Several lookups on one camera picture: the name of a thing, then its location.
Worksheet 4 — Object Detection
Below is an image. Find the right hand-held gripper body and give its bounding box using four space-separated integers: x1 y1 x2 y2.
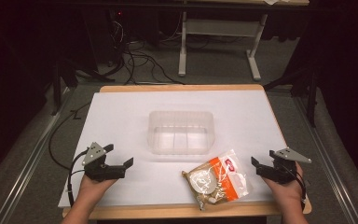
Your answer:
255 147 312 185

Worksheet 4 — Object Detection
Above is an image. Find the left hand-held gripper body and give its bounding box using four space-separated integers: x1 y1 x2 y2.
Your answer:
81 141 129 183

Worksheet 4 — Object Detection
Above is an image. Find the orange and clear snack bag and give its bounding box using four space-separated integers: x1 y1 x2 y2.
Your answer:
181 148 252 212

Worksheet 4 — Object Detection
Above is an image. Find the clear plastic container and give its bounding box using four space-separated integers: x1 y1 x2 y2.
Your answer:
146 110 216 156

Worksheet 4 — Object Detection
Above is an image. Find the person's left hand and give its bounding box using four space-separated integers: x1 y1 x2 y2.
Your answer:
79 173 118 203

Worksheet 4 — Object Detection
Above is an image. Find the person's right hand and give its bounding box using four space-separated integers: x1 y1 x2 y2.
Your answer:
261 161 308 209

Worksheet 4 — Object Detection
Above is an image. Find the white table mat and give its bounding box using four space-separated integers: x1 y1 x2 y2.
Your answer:
57 90 289 209

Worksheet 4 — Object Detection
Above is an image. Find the black metal stand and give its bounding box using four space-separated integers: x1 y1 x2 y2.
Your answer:
263 67 320 128
50 58 117 117

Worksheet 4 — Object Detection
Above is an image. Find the dark computer tower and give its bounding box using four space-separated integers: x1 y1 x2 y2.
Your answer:
80 7 129 67

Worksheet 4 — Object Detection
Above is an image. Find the white-framed desk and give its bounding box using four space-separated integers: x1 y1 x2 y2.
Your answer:
177 0 310 82

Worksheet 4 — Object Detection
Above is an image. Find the white paper sheet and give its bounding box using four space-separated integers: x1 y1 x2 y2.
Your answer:
263 0 290 6

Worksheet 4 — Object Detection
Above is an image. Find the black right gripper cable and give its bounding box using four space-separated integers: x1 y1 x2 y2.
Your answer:
287 168 308 212

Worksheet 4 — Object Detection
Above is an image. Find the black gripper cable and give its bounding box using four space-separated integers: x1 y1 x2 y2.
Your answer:
287 168 308 212
66 148 90 208

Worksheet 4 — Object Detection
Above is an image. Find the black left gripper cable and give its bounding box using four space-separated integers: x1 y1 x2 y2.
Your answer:
66 148 90 208

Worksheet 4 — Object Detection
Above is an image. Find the aluminium floor rail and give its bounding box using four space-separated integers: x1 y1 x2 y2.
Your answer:
0 87 72 224
293 95 358 224

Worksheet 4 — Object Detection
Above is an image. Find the black floor cable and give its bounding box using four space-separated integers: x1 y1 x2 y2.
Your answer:
48 102 91 171

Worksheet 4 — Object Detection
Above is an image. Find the bundle of black floor cables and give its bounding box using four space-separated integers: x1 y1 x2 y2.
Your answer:
107 12 187 86

